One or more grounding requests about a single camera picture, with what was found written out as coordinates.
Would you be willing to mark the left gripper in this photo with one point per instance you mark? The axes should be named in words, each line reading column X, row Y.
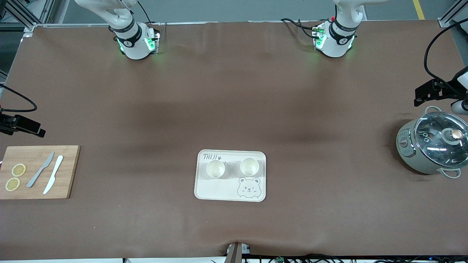
column 446, row 90

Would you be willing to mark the white plastic cup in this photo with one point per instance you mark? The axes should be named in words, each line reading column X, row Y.
column 215, row 170
column 249, row 167

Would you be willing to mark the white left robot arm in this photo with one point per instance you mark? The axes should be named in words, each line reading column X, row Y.
column 334, row 45

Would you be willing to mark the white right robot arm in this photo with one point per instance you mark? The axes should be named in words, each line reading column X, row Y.
column 133, row 47

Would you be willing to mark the yellow lemon slice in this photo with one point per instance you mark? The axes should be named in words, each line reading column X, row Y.
column 18, row 170
column 12, row 184

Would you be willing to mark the grey plastic knife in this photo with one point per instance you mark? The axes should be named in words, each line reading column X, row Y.
column 34, row 179

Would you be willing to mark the white plastic knife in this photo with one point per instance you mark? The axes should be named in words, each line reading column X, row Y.
column 53, row 174

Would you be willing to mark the glass pot lid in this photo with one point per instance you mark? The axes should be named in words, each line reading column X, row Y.
column 435, row 153

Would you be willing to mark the bamboo cutting board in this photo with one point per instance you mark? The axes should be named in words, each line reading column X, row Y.
column 69, row 175

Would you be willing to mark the grey-green cooking pot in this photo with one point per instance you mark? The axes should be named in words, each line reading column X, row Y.
column 409, row 157

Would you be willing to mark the cream bear print tray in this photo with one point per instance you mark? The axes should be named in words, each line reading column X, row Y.
column 219, row 190

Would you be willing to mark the brown table mat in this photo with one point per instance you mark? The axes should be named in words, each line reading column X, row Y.
column 234, row 91

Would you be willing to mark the aluminium frame profile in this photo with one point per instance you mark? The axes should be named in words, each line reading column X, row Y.
column 22, row 16
column 448, row 15

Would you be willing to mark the brown mounting post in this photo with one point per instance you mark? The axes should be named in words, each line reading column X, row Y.
column 234, row 255

